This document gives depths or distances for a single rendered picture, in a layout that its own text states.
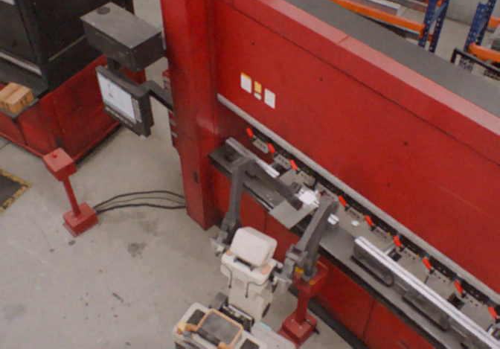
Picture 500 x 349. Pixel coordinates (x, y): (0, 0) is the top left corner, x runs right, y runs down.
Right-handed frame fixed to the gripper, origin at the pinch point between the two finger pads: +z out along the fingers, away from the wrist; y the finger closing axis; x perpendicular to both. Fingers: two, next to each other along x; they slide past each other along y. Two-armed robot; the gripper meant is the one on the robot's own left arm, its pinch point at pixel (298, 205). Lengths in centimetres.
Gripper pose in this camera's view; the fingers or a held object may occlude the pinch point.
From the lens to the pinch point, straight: 371.6
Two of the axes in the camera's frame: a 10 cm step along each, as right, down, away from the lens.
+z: 3.6, 3.6, 8.6
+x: -6.3, 7.7, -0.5
